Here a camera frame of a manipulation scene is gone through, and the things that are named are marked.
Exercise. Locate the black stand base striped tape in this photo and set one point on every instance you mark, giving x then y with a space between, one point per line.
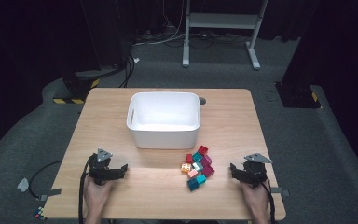
77 87
296 95

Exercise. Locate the yellow toy block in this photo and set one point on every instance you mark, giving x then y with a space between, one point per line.
185 168

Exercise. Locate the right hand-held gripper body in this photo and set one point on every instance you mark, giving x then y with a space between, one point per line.
254 172

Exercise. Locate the cyan toy block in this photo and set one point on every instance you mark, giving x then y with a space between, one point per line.
201 179

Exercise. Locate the magenta toy block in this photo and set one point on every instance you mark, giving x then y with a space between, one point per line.
208 170
206 160

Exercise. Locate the person's right hand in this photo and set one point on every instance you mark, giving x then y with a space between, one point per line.
256 199

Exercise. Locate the grey tape strip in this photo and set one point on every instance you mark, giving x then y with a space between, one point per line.
278 190
51 193

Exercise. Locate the pink toy block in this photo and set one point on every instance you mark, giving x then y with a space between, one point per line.
192 173

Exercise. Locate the white metal stand frame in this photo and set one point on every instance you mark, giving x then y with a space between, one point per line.
220 20

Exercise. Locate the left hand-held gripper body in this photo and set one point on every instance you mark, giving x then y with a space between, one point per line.
101 169

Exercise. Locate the white plastic bin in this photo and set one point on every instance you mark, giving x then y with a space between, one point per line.
164 138

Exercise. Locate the person's left hand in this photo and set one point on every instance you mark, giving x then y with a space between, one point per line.
97 193

